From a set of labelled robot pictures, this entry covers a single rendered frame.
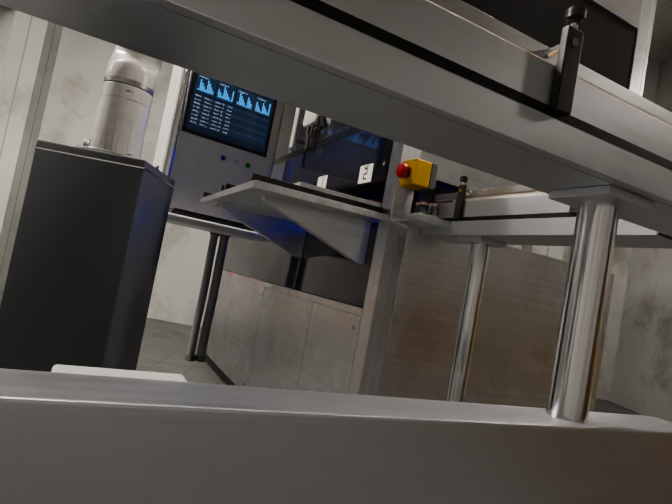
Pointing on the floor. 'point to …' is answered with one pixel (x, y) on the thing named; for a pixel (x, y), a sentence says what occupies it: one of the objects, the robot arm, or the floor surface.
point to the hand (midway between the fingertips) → (311, 144)
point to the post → (382, 280)
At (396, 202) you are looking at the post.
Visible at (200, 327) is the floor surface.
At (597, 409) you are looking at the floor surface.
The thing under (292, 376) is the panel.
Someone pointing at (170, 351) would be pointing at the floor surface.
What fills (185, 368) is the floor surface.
